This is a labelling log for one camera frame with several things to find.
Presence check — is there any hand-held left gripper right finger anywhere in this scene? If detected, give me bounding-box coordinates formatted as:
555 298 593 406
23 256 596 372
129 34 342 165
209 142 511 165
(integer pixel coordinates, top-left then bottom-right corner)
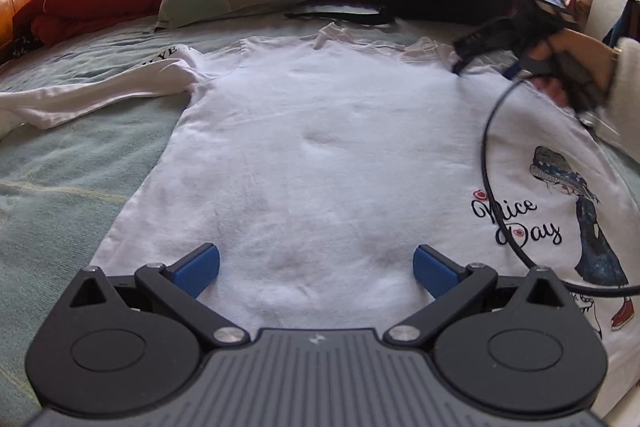
385 245 571 350

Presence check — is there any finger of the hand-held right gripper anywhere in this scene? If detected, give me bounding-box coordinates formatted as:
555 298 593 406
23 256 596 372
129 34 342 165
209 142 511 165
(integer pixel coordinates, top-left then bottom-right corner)
452 19 526 74
504 57 539 82

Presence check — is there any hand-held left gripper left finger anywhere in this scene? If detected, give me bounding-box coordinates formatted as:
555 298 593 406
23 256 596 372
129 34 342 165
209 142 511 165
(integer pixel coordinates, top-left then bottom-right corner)
69 243 251 349

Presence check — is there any white printed t-shirt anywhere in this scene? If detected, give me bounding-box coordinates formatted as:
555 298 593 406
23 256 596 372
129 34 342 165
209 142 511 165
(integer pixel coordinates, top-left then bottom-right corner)
0 22 640 427

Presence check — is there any person's right hand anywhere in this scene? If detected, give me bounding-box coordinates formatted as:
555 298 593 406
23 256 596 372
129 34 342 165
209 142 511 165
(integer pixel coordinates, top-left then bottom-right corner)
527 29 619 108

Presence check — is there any dark blue draped garment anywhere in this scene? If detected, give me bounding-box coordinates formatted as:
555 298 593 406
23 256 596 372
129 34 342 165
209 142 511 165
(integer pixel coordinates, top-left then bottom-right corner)
602 0 640 51

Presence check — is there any dark patterned cloth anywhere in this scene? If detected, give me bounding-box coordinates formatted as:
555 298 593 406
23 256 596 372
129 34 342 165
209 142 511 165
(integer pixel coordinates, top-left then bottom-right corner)
12 35 37 58

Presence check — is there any black cable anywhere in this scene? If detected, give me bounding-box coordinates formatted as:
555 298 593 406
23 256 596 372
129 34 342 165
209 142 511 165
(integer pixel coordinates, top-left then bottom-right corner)
479 77 640 297

